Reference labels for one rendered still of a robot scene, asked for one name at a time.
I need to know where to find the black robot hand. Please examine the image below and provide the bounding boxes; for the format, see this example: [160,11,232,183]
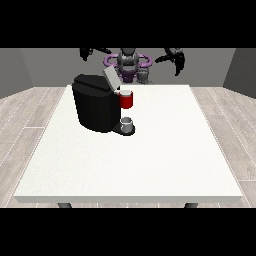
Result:
[79,48,113,62]
[154,48,187,77]

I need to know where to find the pale grey machine lid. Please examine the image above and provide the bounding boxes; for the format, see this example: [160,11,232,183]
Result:
[102,65,122,92]

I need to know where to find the small grey coffee pod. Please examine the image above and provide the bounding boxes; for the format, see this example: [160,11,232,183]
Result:
[136,69,150,85]

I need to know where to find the black coffee machine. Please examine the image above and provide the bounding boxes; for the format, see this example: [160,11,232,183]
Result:
[71,73,136,136]

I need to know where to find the red pod holder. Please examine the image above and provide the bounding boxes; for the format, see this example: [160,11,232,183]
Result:
[118,89,135,110]

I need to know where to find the grey robot trunk purple rings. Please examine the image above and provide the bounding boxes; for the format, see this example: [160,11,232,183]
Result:
[102,48,154,85]

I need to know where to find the small grey cup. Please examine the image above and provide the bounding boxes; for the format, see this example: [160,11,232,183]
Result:
[119,116,135,134]

